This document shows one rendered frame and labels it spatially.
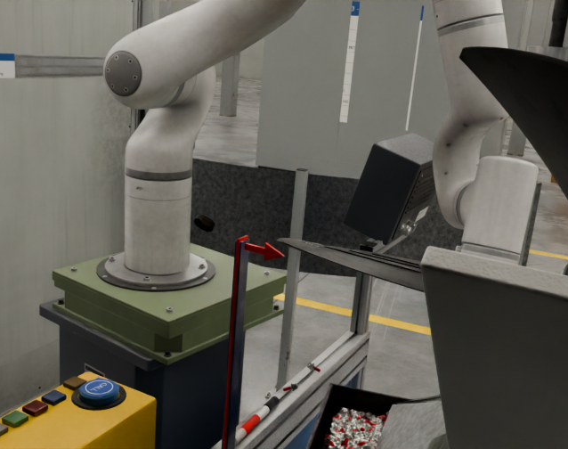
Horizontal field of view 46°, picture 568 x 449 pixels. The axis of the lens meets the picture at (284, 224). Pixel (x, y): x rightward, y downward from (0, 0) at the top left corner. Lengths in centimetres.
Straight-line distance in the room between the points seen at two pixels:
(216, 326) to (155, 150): 32
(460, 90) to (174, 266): 59
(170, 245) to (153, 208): 7
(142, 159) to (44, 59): 141
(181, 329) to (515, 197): 55
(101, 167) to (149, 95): 170
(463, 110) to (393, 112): 596
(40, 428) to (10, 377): 204
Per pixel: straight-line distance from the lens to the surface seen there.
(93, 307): 122
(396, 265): 74
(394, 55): 691
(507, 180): 98
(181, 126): 121
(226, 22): 108
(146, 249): 121
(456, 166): 106
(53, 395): 74
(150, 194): 118
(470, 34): 96
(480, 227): 98
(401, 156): 137
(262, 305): 125
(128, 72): 111
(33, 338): 276
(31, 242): 262
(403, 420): 86
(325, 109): 712
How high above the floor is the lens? 145
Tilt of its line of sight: 16 degrees down
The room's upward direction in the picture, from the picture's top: 5 degrees clockwise
